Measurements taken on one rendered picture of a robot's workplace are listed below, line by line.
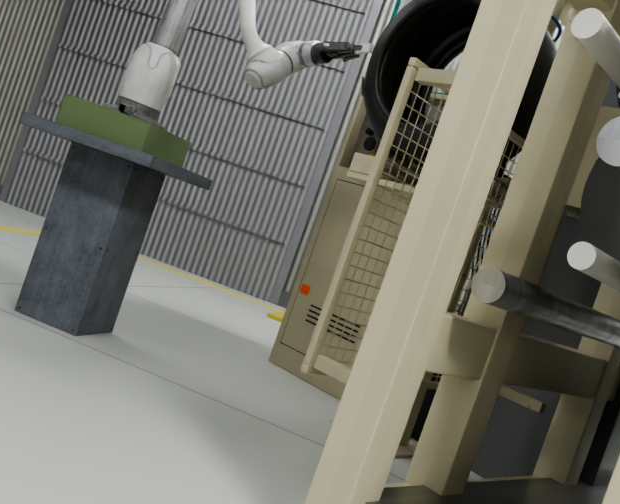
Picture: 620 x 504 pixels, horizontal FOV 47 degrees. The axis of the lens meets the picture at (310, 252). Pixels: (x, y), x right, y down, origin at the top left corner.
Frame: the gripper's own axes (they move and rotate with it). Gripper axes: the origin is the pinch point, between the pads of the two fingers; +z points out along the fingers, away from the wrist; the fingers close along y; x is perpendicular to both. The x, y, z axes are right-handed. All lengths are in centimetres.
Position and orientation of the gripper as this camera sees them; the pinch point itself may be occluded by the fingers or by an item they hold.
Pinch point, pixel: (363, 48)
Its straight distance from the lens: 252.0
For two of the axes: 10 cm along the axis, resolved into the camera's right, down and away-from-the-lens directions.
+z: 7.3, 1.1, -6.7
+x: -2.2, 9.7, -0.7
